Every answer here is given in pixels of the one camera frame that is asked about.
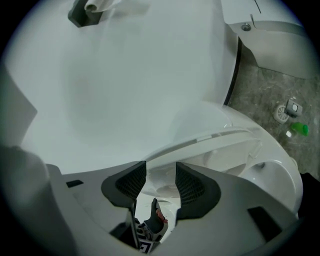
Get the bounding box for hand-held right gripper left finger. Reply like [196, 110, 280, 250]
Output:
[44, 160, 148, 256]

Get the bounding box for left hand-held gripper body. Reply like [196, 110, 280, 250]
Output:
[134, 218, 168, 255]

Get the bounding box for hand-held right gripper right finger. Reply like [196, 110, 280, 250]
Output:
[159, 161, 301, 256]

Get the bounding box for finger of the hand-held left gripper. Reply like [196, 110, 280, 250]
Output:
[144, 198, 165, 235]

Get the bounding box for white toilet seat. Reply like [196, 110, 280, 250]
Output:
[143, 126, 263, 198]

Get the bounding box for white toilet bowl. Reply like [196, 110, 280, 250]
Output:
[147, 102, 305, 226]

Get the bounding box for white toilet lid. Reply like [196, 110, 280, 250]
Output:
[172, 101, 256, 146]

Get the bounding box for person's left hand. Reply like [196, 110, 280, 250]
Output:
[155, 208, 168, 225]

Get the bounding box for person's black trousers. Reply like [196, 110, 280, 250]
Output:
[299, 171, 320, 216]

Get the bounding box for green plastic bottle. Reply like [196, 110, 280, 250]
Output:
[289, 121, 310, 137]

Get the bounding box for small grey plug box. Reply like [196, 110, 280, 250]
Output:
[286, 98, 304, 119]

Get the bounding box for black paper holder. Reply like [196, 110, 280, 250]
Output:
[68, 0, 105, 28]

